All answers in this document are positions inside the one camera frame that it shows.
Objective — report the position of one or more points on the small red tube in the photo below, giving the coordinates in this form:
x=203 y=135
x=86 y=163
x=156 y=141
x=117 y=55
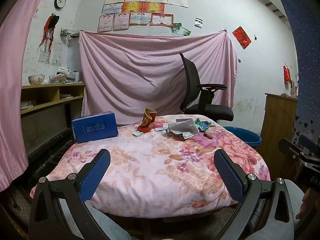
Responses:
x=208 y=136

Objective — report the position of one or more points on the green wall photos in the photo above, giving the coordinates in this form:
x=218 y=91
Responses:
x=181 y=30

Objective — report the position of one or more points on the pink hanging sheet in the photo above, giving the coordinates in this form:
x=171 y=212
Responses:
x=137 y=75

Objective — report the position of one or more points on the pile of books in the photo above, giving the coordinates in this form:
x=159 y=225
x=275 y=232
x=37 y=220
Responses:
x=65 y=77

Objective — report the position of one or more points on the pink round lid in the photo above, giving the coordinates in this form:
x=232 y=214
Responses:
x=159 y=124

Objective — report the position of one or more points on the red black tassel decoration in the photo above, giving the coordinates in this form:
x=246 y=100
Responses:
x=48 y=30

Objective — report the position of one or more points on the floral blanket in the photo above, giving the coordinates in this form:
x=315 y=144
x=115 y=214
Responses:
x=150 y=170

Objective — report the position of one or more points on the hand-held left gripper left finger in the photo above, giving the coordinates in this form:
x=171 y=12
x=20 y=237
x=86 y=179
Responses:
x=96 y=172

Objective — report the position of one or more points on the black office chair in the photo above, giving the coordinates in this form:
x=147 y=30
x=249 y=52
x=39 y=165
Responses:
x=212 y=111

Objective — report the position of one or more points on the white paper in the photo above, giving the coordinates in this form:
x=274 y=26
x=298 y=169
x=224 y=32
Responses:
x=183 y=127

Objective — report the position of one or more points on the blue cardboard box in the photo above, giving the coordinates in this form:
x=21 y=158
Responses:
x=95 y=127

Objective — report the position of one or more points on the green snack packet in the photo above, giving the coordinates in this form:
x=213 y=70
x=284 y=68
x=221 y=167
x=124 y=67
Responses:
x=201 y=125

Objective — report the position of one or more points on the blue plastic basin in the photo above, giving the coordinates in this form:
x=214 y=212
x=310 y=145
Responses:
x=247 y=137

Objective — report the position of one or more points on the white green sachet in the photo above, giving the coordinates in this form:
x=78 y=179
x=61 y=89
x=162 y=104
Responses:
x=137 y=133
x=161 y=129

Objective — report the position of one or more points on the black white wall sticker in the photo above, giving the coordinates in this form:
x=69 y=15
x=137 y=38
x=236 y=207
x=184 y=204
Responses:
x=198 y=22

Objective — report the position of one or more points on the flat paper stack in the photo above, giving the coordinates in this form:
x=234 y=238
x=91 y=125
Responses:
x=65 y=96
x=26 y=105

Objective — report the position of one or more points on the red hanging bag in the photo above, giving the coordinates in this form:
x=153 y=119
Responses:
x=287 y=73

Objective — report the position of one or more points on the dark blue toothpaste package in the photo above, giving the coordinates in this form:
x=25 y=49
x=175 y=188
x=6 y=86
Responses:
x=210 y=124

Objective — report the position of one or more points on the paper wall calendar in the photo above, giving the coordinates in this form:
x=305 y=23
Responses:
x=56 y=55

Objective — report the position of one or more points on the pink door curtain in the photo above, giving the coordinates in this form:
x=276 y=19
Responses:
x=12 y=80

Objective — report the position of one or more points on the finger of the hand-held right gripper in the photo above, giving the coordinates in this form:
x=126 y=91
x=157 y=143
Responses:
x=310 y=145
x=290 y=150

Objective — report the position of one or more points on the floral ceramic bowl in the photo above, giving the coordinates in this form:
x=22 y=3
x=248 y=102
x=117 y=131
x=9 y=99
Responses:
x=36 y=80

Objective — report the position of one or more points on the person's right hand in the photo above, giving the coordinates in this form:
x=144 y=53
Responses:
x=307 y=202

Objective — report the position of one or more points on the group of wall certificates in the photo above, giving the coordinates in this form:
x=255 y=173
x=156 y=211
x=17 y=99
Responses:
x=140 y=7

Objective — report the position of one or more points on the round wall clock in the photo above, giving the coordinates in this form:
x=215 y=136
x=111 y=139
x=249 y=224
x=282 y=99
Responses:
x=60 y=1

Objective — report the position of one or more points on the blue dotted curtain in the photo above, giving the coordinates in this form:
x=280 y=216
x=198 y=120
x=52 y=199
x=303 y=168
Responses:
x=305 y=67

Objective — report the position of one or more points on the wooden shelf desk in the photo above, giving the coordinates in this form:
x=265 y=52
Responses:
x=50 y=102

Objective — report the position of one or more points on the red wall poster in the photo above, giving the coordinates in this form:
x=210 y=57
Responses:
x=241 y=37

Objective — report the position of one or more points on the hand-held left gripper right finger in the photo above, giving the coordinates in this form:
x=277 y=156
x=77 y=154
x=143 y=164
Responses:
x=228 y=175

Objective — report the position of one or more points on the wooden cabinet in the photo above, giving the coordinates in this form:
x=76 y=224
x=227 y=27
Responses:
x=277 y=130

